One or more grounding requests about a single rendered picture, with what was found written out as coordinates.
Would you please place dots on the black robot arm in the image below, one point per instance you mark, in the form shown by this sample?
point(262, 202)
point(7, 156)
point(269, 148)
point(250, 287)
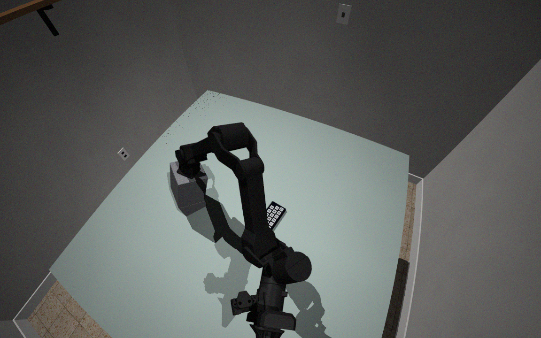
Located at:
point(260, 246)

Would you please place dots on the black keyboard case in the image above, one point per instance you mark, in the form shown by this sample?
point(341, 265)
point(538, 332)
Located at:
point(274, 213)

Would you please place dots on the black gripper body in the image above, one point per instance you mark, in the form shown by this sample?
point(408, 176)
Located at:
point(272, 316)

